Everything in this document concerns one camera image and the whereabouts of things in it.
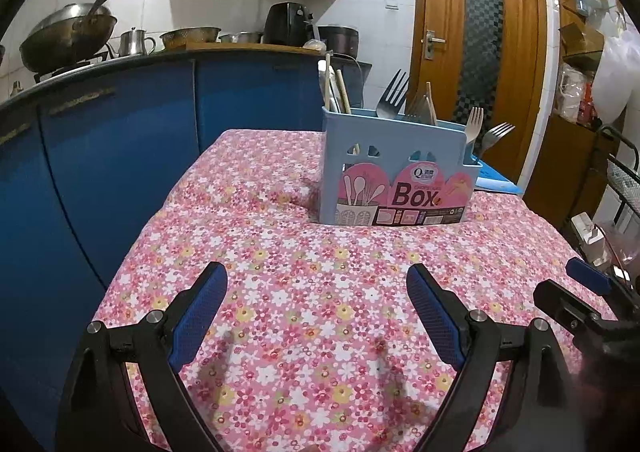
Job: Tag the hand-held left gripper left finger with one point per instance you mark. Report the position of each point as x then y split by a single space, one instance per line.
197 317

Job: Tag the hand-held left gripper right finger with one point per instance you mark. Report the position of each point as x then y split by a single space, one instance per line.
435 317

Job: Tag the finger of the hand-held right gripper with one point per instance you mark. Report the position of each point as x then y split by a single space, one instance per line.
555 297
590 277

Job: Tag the steel fork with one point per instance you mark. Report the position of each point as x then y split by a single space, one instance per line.
416 107
394 94
495 132

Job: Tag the light blue utensil box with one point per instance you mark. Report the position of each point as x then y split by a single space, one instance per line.
370 156

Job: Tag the beige plastic fork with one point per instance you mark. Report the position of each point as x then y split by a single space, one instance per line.
475 124

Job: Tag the beige chopstick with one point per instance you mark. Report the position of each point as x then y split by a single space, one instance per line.
328 81
344 94

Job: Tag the white carton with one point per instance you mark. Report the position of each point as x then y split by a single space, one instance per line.
587 237

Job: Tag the pink floral tablecloth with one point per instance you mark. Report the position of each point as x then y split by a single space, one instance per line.
300 307

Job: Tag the wooden shelf unit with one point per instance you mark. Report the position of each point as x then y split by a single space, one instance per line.
555 161

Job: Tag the blue tree-print booklet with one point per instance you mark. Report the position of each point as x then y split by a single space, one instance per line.
500 182

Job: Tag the blue kitchen base cabinet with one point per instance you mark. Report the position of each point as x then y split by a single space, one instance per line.
100 171

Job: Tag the clear plastic bag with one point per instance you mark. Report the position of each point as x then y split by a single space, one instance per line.
572 96

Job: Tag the large white plastic bag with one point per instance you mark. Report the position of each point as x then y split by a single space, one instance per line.
617 76

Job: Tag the gas stove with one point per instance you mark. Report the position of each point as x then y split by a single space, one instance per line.
65 71

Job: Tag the steel basin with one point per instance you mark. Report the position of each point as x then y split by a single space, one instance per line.
190 37

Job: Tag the steel kettle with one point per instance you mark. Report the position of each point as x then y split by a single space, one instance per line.
132 44

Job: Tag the steel bowl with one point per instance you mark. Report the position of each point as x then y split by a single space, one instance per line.
242 37

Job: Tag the dark rice cooker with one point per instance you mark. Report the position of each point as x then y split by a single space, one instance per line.
340 39

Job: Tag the small plastic food bag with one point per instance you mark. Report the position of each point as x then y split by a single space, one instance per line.
314 45

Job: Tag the black air fryer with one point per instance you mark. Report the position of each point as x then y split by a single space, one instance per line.
285 24

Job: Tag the steel wok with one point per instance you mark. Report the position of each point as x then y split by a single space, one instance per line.
65 39

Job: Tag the wooden door with glass panel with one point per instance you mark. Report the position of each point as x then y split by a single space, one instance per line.
440 6

